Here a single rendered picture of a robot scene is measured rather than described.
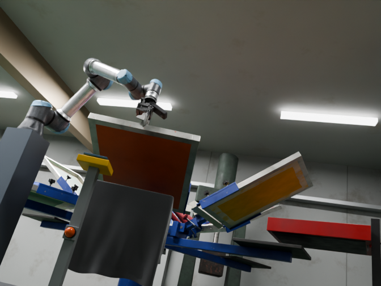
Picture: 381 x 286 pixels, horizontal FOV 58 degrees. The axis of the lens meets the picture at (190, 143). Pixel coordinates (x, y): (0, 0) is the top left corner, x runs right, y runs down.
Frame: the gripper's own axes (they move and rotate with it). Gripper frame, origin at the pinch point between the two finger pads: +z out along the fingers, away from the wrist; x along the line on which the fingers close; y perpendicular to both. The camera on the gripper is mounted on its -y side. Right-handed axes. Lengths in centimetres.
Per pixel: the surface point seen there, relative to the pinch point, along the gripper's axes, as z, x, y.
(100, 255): 61, -22, 5
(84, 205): 55, 10, 11
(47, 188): 8, -73, 63
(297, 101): -235, -159, -148
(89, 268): 67, -24, 8
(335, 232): 10, -47, -122
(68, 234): 67, 10, 12
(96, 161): 38.9, 18.9, 10.4
